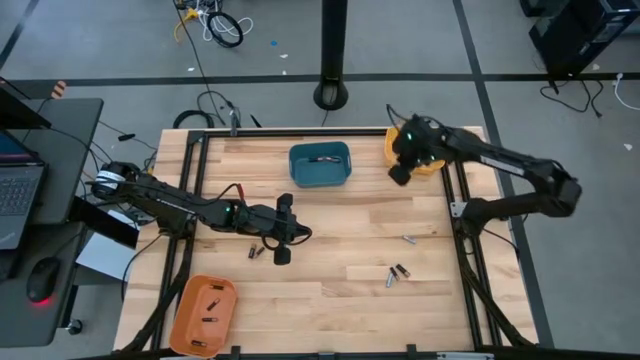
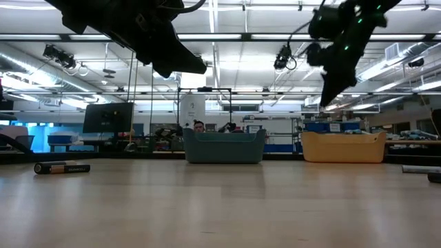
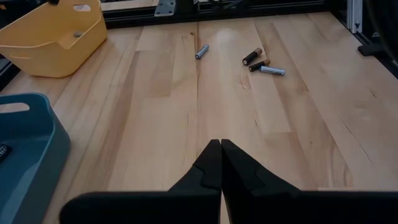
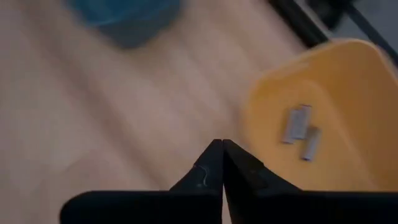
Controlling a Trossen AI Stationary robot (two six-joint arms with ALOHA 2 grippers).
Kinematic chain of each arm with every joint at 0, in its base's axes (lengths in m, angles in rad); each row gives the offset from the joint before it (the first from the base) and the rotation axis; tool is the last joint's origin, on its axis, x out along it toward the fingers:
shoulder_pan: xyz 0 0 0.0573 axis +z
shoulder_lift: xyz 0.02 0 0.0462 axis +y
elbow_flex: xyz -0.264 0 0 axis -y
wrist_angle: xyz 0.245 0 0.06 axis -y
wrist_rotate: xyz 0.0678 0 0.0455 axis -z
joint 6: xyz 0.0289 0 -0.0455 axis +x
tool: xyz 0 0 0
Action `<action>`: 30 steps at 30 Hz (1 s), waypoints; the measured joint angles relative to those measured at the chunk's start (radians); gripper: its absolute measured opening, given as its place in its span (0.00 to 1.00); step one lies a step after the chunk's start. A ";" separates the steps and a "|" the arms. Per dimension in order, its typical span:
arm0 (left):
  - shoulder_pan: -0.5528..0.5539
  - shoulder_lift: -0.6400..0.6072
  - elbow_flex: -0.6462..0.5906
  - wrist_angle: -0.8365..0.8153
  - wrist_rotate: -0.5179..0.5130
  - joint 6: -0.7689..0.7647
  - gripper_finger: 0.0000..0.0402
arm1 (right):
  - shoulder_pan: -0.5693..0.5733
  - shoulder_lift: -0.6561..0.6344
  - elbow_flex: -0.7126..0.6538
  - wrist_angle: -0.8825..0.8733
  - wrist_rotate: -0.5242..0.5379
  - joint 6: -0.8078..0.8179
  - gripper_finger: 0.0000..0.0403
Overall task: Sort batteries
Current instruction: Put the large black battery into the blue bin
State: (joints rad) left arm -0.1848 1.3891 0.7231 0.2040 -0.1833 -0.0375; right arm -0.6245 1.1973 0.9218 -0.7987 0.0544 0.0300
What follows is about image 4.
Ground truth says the silver battery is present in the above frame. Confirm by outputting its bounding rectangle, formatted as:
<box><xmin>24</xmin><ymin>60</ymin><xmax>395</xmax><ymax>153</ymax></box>
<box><xmin>294</xmin><ymin>104</ymin><xmax>313</xmax><ymax>141</ymax></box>
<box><xmin>300</xmin><ymin>126</ymin><xmax>323</xmax><ymax>162</ymax></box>
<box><xmin>281</xmin><ymin>108</ymin><xmax>301</xmax><ymax>146</ymax></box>

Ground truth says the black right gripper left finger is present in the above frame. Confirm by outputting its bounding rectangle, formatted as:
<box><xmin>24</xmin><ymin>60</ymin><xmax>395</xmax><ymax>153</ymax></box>
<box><xmin>60</xmin><ymin>139</ymin><xmax>224</xmax><ymax>224</ymax></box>

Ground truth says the teal plastic bin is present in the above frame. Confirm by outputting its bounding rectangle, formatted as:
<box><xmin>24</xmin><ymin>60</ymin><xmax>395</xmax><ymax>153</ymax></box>
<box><xmin>63</xmin><ymin>0</ymin><xmax>183</xmax><ymax>49</ymax></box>

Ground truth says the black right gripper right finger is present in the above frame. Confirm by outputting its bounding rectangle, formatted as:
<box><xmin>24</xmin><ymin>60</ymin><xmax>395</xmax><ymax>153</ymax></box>
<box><xmin>223</xmin><ymin>139</ymin><xmax>398</xmax><ymax>224</ymax></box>

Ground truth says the black aluminium table frame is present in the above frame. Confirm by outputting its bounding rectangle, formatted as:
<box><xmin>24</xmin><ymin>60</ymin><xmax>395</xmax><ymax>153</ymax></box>
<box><xmin>267</xmin><ymin>0</ymin><xmax>398</xmax><ymax>68</ymax></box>

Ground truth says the yellow plastic bin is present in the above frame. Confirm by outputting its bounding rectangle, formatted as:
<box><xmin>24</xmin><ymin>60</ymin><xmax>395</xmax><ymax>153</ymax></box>
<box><xmin>241</xmin><ymin>39</ymin><xmax>398</xmax><ymax>192</ymax></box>

